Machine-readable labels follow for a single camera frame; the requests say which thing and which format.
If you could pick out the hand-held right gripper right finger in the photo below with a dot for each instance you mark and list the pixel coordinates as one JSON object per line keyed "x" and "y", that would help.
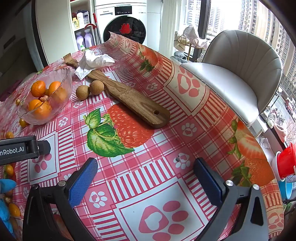
{"x": 208, "y": 183}

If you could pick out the yellow cherry tomato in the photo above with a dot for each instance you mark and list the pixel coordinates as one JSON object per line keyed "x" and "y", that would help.
{"x": 13, "y": 209}
{"x": 9, "y": 135}
{"x": 9, "y": 169}
{"x": 23, "y": 122}

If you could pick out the clear glass bowl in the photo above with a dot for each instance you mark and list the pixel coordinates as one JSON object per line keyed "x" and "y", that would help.
{"x": 57, "y": 109}

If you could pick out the brown longan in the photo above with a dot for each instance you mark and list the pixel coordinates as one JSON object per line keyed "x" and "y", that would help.
{"x": 96, "y": 87}
{"x": 82, "y": 92}

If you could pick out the white cloth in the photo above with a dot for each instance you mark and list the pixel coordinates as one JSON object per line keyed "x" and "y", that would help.
{"x": 194, "y": 36}

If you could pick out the yellow bottle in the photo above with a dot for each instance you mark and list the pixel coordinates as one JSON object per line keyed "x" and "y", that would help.
{"x": 75, "y": 22}

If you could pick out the purple white detergent bottle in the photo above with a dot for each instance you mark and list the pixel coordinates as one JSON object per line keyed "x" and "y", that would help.
{"x": 80, "y": 39}
{"x": 87, "y": 38}

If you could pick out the red checked fruit-print tablecloth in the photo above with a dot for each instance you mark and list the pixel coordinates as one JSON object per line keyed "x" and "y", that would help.
{"x": 143, "y": 162}

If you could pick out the crumpled white tissue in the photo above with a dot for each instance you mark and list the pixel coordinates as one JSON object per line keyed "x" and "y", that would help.
{"x": 92, "y": 61}

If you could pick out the blue plastic basin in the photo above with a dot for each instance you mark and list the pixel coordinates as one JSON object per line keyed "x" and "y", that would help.
{"x": 288, "y": 188}

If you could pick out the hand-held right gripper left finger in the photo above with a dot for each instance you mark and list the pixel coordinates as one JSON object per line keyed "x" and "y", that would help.
{"x": 83, "y": 183}

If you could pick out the white washing machine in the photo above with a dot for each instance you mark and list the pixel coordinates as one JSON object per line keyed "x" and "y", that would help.
{"x": 124, "y": 23}

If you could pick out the white shelf cabinet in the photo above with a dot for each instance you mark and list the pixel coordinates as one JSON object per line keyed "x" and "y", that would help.
{"x": 57, "y": 27}

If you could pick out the white curtain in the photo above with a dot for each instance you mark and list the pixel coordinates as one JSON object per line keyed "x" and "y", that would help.
{"x": 167, "y": 23}

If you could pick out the blue cloth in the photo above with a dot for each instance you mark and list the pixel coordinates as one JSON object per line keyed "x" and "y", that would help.
{"x": 7, "y": 185}

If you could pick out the grey slippers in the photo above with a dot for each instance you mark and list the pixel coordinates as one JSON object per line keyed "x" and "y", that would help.
{"x": 179, "y": 56}

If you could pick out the long wooden paddle board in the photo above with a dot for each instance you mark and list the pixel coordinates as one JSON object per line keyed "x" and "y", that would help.
{"x": 129, "y": 99}

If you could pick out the pink cloth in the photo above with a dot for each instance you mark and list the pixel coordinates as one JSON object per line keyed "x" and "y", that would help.
{"x": 281, "y": 132}

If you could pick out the grey padded chair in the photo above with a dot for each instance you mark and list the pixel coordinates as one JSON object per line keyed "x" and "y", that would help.
{"x": 231, "y": 81}

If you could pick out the orange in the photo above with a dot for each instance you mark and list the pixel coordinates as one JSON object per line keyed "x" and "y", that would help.
{"x": 61, "y": 96}
{"x": 33, "y": 104}
{"x": 43, "y": 111}
{"x": 38, "y": 88}
{"x": 54, "y": 86}

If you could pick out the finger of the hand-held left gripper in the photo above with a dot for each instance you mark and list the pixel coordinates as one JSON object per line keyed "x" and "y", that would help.
{"x": 44, "y": 147}

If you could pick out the red plastic bucket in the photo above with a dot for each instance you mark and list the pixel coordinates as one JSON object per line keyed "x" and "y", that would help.
{"x": 288, "y": 160}

